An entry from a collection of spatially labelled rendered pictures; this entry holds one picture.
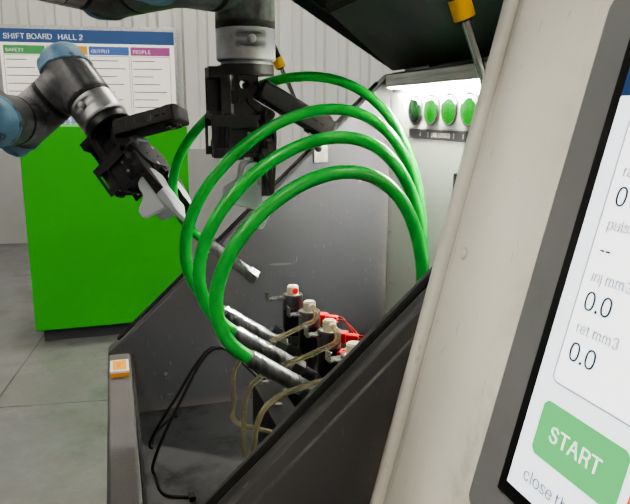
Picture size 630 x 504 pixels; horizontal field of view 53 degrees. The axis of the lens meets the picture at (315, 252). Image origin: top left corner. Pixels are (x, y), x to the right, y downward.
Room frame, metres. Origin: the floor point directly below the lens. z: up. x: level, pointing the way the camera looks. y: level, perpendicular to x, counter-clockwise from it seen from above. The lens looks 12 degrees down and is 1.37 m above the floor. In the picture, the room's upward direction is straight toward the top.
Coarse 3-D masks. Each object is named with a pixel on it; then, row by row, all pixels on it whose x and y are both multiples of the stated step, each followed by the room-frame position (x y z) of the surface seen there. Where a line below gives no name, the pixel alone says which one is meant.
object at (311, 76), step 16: (272, 80) 0.94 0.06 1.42; (288, 80) 0.94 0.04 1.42; (304, 80) 0.94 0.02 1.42; (320, 80) 0.93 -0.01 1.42; (336, 80) 0.93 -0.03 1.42; (368, 96) 0.93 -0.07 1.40; (384, 112) 0.92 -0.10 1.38; (192, 128) 0.95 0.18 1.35; (400, 128) 0.92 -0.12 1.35; (176, 160) 0.95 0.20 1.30; (176, 176) 0.95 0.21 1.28; (176, 192) 0.95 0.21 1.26
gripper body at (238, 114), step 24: (216, 72) 0.82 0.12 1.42; (240, 72) 0.81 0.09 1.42; (264, 72) 0.82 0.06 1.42; (216, 96) 0.83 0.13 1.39; (240, 96) 0.83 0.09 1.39; (216, 120) 0.80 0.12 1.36; (240, 120) 0.81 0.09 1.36; (264, 120) 0.82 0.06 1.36; (216, 144) 0.81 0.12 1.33; (264, 144) 0.82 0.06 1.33
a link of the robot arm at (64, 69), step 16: (48, 48) 1.04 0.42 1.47; (64, 48) 1.05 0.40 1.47; (48, 64) 1.04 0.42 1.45; (64, 64) 1.03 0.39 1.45; (80, 64) 1.04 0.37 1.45; (48, 80) 1.03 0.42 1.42; (64, 80) 1.02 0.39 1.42; (80, 80) 1.02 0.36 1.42; (96, 80) 1.03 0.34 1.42; (48, 96) 1.02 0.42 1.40; (64, 96) 1.02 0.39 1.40; (64, 112) 1.04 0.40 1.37
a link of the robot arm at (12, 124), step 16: (0, 96) 0.90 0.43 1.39; (16, 96) 0.97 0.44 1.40; (0, 112) 0.88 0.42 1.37; (16, 112) 0.91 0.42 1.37; (32, 112) 0.98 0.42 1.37; (0, 128) 0.88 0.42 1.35; (16, 128) 0.91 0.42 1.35; (32, 128) 0.97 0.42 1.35; (0, 144) 0.89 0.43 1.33; (16, 144) 0.96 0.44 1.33
